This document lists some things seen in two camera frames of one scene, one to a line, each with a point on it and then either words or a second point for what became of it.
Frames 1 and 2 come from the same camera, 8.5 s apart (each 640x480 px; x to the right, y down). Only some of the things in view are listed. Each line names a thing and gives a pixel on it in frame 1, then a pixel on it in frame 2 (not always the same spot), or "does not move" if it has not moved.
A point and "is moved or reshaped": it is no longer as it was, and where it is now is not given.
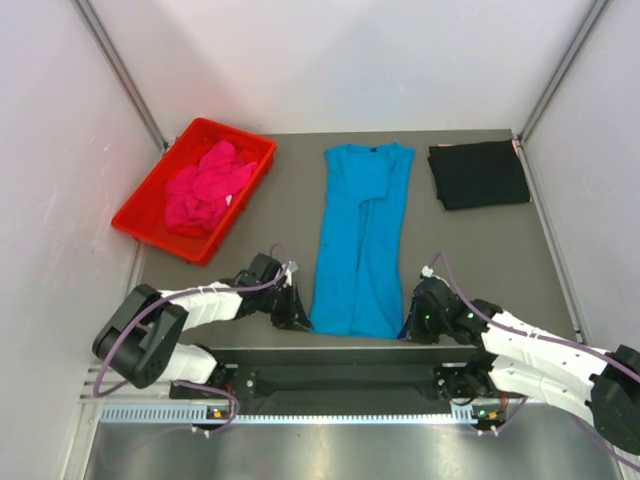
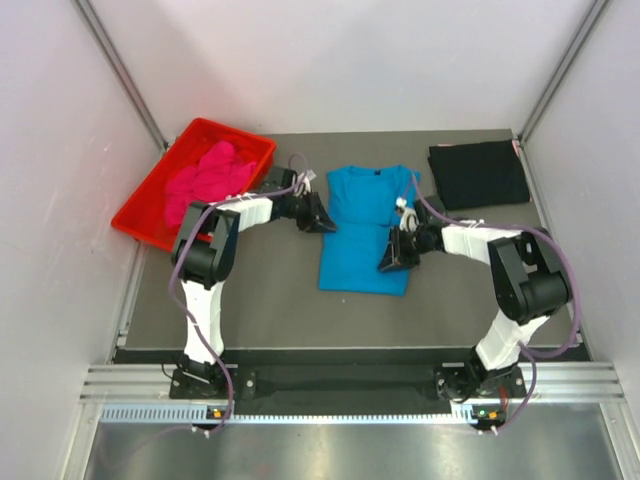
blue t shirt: [361, 250] is moved or reshaped
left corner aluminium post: [91, 17] does not move
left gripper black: [294, 316] to [316, 219]
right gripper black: [412, 330] to [395, 256]
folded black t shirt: [479, 174] does not move
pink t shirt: [197, 195] does not move
